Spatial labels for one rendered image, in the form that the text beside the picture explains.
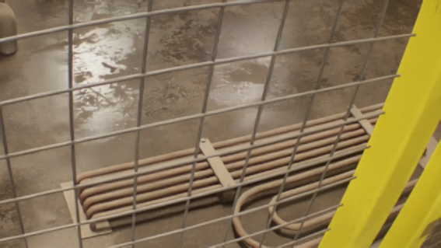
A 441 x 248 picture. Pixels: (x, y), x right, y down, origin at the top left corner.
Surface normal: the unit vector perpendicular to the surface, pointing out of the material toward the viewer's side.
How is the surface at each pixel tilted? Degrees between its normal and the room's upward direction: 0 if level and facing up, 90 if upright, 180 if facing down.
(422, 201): 90
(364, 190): 90
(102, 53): 0
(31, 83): 0
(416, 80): 90
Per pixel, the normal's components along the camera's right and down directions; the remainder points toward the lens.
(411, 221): -0.89, 0.19
